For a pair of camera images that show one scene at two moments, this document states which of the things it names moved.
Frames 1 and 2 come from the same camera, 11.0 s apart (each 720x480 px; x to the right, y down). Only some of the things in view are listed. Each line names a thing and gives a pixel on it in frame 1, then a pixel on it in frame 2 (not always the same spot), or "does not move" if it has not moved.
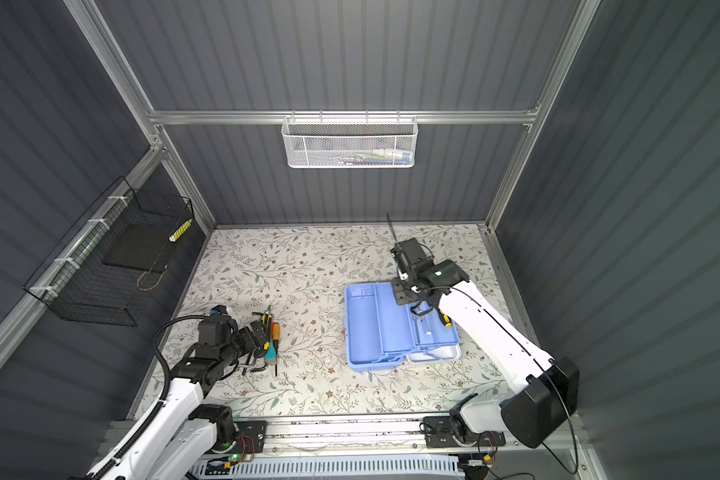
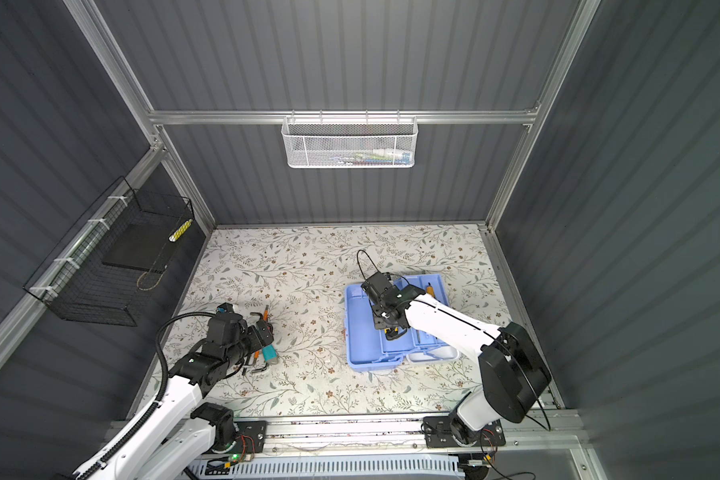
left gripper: [250, 343] does not move
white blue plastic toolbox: [381, 334] does not move
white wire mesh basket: [349, 142] does not move
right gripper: [398, 296] to [378, 322]
